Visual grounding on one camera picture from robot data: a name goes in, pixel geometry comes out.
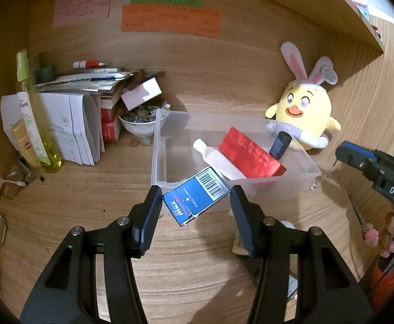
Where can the small brown stone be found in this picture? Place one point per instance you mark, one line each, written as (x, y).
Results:
(135, 141)

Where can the person's right hand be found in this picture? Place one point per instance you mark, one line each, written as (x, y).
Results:
(390, 236)

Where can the yellow chick plush toy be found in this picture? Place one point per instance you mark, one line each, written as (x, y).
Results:
(304, 108)

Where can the folded white papers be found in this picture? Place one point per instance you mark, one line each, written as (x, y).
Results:
(68, 125)

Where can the red white marker pen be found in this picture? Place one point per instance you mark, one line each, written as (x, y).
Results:
(89, 64)

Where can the yellow sunscreen bottle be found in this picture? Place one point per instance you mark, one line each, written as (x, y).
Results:
(25, 145)

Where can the pink paper note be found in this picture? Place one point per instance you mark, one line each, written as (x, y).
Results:
(80, 6)

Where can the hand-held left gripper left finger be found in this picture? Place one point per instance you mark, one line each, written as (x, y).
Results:
(148, 219)

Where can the pink cosmetic tube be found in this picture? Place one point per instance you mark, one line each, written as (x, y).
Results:
(213, 158)

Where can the small green container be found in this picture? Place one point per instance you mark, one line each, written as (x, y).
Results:
(45, 71)

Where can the small white box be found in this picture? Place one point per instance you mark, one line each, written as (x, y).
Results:
(141, 92)

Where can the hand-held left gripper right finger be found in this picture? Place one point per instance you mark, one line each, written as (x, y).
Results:
(244, 219)

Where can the small blue shelf object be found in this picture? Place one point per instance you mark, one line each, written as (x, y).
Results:
(363, 11)

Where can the stack of books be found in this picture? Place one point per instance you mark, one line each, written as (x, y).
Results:
(111, 128)

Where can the orange paper note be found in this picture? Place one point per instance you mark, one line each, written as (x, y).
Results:
(170, 20)

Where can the white ceramic bowl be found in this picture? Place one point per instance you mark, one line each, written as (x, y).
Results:
(138, 128)

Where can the yellow-green spray bottle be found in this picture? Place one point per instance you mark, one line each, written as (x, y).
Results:
(50, 148)

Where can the blue staple box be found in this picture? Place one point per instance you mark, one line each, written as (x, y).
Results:
(190, 199)

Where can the purple cosmetic tube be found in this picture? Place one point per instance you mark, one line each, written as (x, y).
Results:
(279, 145)

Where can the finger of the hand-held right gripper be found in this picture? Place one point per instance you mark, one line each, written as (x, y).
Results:
(357, 149)
(355, 163)

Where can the red foil packet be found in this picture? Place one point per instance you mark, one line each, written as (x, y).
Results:
(250, 155)

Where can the clear plastic storage bin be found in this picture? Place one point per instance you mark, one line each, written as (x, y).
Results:
(180, 141)

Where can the orange cloth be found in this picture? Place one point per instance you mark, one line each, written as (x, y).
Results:
(385, 283)

